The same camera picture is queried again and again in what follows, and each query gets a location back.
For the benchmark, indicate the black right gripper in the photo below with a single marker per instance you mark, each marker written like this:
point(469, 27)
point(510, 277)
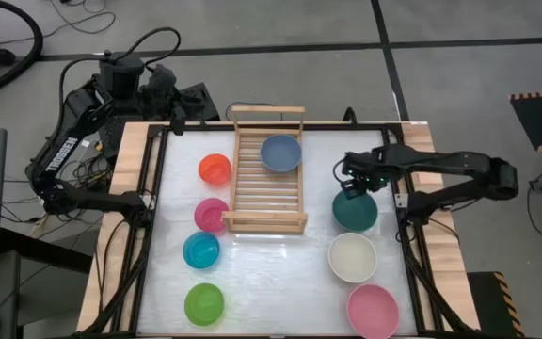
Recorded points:
point(365, 169)

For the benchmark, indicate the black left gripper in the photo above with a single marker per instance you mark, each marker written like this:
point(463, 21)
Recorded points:
point(160, 89)

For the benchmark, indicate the large dark green bowl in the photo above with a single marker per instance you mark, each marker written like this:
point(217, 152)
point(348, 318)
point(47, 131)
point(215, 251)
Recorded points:
point(355, 214)

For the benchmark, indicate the small orange-red plastic bowl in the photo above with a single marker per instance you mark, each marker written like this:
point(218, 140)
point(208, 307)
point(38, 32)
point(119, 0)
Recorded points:
point(214, 169)

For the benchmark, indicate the large cream bowl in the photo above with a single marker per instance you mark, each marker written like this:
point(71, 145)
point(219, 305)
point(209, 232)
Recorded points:
point(352, 257)

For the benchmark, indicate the large blue-grey bowl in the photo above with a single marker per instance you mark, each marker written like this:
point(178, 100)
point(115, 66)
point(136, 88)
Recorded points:
point(280, 153)

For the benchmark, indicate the large pink bowl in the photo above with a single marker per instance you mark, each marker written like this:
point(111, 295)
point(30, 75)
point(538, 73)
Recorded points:
point(373, 311)

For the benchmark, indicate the small green plastic bowl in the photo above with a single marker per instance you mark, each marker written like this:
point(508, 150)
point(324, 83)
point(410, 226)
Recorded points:
point(204, 304)

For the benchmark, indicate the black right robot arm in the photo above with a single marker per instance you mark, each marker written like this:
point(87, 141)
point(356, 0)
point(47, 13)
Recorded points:
point(464, 162)

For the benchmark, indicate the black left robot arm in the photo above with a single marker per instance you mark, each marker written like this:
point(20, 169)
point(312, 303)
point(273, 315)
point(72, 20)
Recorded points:
point(66, 150)

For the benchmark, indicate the wooden slatted shelf rack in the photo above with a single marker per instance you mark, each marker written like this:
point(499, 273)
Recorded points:
point(266, 207)

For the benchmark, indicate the black table clamp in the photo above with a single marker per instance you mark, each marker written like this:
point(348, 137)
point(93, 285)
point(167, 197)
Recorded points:
point(349, 117)

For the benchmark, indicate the small white tag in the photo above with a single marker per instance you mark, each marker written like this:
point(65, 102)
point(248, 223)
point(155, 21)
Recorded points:
point(85, 143)

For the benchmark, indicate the small magenta plastic bowl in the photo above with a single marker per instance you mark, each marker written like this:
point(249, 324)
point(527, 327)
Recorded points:
point(210, 215)

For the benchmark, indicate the white table sheet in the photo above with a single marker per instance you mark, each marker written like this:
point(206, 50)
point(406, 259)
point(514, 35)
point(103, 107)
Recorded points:
point(275, 282)

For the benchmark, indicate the small cyan plastic bowl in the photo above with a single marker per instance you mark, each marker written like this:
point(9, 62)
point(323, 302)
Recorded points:
point(201, 251)

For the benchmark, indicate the beige power strip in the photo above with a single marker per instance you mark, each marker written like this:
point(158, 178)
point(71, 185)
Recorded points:
point(45, 223)

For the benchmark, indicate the black desk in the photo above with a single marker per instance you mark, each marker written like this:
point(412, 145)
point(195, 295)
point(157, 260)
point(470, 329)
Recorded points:
point(40, 252)

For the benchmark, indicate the black aluminium table frame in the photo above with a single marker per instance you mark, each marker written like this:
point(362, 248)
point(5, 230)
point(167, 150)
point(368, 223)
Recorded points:
point(205, 127)

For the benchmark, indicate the silver metal bracket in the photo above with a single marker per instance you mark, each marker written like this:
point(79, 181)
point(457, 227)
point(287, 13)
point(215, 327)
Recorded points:
point(401, 200)

